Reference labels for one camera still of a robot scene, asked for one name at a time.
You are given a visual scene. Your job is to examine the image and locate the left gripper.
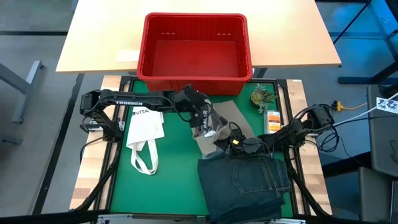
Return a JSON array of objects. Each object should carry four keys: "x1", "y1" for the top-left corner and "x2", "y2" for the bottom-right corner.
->
[{"x1": 173, "y1": 83, "x2": 214, "y2": 128}]

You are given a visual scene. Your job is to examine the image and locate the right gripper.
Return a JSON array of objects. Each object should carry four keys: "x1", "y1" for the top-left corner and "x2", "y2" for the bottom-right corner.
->
[{"x1": 214, "y1": 129, "x2": 269, "y2": 157}]

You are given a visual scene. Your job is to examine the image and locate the khaki garment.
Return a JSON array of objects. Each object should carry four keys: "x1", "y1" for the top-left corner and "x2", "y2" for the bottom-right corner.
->
[{"x1": 192, "y1": 100, "x2": 255, "y2": 160}]

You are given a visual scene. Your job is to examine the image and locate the dark blue denim jeans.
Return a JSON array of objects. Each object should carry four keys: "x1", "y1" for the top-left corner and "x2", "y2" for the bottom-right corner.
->
[{"x1": 198, "y1": 154, "x2": 292, "y2": 222}]

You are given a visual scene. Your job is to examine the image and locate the large red plastic laundry bin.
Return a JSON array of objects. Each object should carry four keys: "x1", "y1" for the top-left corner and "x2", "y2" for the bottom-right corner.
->
[{"x1": 136, "y1": 12, "x2": 254, "y2": 96}]

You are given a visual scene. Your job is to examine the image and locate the black printed garment label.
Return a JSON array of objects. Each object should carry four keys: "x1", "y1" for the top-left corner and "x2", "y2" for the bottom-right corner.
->
[{"x1": 192, "y1": 107, "x2": 228, "y2": 140}]

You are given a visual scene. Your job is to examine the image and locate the cream folded cloth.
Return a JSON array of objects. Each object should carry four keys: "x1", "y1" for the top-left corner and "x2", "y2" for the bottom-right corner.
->
[{"x1": 126, "y1": 106, "x2": 165, "y2": 175}]

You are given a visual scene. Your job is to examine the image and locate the potted succulent plant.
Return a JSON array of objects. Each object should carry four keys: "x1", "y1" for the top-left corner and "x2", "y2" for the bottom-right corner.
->
[{"x1": 251, "y1": 84, "x2": 277, "y2": 114}]

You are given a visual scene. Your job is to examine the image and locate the wooden table top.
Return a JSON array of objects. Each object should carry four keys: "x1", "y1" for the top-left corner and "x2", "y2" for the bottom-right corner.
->
[
  {"x1": 68, "y1": 74, "x2": 130, "y2": 211},
  {"x1": 284, "y1": 79, "x2": 333, "y2": 215}
]

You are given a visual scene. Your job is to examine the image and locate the light wood table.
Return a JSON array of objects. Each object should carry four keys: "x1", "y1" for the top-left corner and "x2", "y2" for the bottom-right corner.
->
[{"x1": 55, "y1": 0, "x2": 342, "y2": 75}]

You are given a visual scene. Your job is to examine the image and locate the black floor bar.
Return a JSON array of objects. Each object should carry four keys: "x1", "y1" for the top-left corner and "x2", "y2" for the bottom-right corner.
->
[{"x1": 30, "y1": 73, "x2": 85, "y2": 215}]

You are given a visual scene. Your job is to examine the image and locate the grey metal table leg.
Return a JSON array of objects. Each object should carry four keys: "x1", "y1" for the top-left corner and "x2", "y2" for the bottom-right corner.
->
[{"x1": 0, "y1": 60, "x2": 44, "y2": 124}]

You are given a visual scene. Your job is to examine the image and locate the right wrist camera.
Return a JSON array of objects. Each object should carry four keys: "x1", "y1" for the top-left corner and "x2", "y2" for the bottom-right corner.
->
[{"x1": 241, "y1": 136, "x2": 266, "y2": 156}]

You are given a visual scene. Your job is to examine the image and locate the black coiled cable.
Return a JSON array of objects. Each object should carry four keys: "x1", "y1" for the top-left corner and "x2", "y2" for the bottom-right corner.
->
[{"x1": 318, "y1": 126, "x2": 345, "y2": 153}]

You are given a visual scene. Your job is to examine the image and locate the yellow hanging cable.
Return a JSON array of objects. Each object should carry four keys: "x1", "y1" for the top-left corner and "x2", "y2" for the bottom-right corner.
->
[{"x1": 334, "y1": 100, "x2": 368, "y2": 112}]

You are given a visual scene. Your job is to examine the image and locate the black table edge rail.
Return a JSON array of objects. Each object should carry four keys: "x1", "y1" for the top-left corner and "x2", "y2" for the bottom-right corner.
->
[{"x1": 107, "y1": 212, "x2": 215, "y2": 221}]

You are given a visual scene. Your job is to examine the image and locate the white cable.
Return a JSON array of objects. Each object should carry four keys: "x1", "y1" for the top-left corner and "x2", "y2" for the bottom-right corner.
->
[{"x1": 332, "y1": 93, "x2": 398, "y2": 127}]

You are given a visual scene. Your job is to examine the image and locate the black floor frame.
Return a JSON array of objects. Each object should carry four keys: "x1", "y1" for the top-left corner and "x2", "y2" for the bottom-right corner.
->
[{"x1": 332, "y1": 0, "x2": 398, "y2": 85}]

